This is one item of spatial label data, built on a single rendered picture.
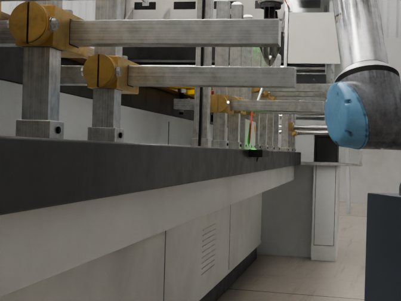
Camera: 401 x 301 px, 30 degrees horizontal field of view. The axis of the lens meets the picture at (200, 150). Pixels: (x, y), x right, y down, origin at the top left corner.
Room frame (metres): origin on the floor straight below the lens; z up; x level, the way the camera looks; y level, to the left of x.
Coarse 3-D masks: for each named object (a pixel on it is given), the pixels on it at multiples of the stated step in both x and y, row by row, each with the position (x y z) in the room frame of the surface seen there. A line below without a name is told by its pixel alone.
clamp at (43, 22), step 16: (16, 16) 0.89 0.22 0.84; (32, 16) 0.88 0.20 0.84; (48, 16) 0.89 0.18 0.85; (64, 16) 0.93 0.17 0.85; (16, 32) 0.89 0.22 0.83; (32, 32) 0.88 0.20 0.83; (48, 32) 0.89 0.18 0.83; (64, 32) 0.93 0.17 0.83; (64, 48) 0.93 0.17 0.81; (80, 48) 0.98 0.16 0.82
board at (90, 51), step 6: (0, 18) 1.17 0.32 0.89; (6, 18) 1.19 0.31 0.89; (90, 48) 1.56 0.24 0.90; (90, 54) 1.57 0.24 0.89; (78, 60) 1.57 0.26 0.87; (84, 60) 1.57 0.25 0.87; (162, 90) 2.30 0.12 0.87; (168, 90) 2.29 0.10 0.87; (174, 90) 2.30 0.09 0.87; (186, 90) 2.46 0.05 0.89; (186, 96) 2.52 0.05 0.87; (192, 96) 2.55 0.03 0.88
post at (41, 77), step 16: (32, 48) 0.91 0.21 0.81; (48, 48) 0.91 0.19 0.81; (32, 64) 0.91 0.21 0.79; (48, 64) 0.91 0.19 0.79; (32, 80) 0.91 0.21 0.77; (48, 80) 0.91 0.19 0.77; (32, 96) 0.91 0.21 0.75; (48, 96) 0.91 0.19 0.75; (32, 112) 0.91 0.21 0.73; (48, 112) 0.91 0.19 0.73
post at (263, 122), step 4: (264, 64) 3.11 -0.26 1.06; (260, 116) 3.12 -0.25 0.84; (264, 116) 3.11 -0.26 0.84; (260, 120) 3.12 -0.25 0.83; (264, 120) 3.11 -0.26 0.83; (260, 124) 3.12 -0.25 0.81; (264, 124) 3.11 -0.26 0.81; (260, 128) 3.12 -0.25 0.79; (264, 128) 3.11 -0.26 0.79; (260, 132) 3.12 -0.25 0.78; (264, 132) 3.11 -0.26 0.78; (260, 136) 3.12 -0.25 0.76; (264, 136) 3.11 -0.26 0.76; (260, 140) 3.12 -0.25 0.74; (264, 140) 3.11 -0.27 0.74; (260, 144) 3.12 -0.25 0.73; (264, 144) 3.11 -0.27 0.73
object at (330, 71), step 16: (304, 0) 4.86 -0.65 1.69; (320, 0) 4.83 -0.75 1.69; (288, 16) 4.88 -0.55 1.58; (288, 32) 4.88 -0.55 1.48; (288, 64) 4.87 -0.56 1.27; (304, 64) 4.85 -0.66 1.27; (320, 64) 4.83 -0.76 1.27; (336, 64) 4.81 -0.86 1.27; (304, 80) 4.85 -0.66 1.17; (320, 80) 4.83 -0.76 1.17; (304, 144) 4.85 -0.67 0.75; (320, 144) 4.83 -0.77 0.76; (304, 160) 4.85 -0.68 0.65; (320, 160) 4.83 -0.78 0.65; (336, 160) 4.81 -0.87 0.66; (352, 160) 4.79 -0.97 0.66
